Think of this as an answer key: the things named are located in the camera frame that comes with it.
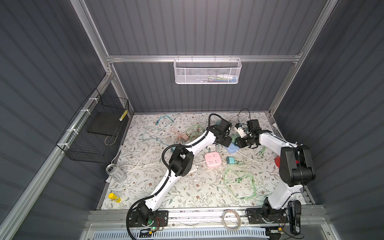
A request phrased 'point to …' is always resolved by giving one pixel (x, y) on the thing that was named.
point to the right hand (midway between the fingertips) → (240, 142)
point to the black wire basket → (93, 137)
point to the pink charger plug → (184, 137)
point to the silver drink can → (118, 174)
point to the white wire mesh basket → (203, 71)
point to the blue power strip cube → (232, 148)
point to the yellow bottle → (113, 196)
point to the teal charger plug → (230, 160)
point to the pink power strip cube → (213, 160)
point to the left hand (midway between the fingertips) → (226, 141)
